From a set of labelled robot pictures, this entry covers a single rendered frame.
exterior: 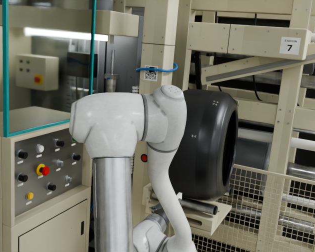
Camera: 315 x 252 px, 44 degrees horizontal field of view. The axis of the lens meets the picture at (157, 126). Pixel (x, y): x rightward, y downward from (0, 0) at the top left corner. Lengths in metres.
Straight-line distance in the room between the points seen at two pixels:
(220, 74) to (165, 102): 1.25
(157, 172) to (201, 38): 1.11
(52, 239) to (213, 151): 0.85
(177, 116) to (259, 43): 1.09
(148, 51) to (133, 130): 1.01
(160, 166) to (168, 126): 0.17
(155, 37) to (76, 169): 0.77
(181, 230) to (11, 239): 0.74
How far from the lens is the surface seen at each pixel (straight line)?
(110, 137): 0.99
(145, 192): 1.98
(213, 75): 2.26
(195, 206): 1.93
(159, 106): 1.03
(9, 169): 1.62
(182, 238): 1.34
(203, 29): 2.14
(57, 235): 1.97
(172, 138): 1.08
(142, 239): 1.42
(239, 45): 2.08
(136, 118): 1.01
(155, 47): 1.96
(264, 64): 2.19
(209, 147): 1.72
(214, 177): 1.78
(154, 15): 1.97
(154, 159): 1.15
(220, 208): 2.20
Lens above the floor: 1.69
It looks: 13 degrees down
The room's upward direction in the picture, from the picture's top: 5 degrees clockwise
